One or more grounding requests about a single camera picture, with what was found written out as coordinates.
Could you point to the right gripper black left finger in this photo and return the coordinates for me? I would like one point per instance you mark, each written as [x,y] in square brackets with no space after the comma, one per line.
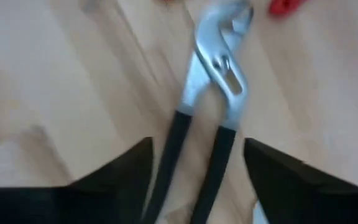
[57,205]

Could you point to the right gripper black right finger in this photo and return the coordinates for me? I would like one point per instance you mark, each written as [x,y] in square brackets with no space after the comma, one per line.
[315,199]

